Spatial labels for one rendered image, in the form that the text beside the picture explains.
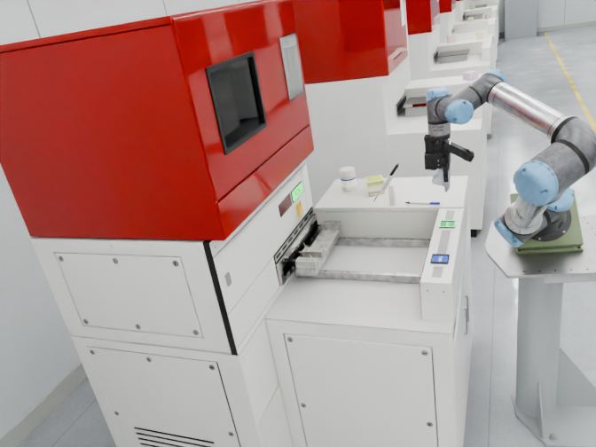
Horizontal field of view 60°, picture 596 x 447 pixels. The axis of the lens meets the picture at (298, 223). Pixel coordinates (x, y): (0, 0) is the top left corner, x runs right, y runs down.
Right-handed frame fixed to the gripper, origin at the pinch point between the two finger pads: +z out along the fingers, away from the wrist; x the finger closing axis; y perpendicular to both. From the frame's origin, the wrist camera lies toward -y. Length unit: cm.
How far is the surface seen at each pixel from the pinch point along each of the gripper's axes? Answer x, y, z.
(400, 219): -15.1, 21.1, 19.5
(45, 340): 21, 207, 73
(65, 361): 15, 207, 92
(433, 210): -15.3, 7.8, 15.6
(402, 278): 18.9, 15.2, 26.9
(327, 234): -7, 50, 22
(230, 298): 63, 59, 9
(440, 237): 9.8, 2.4, 14.6
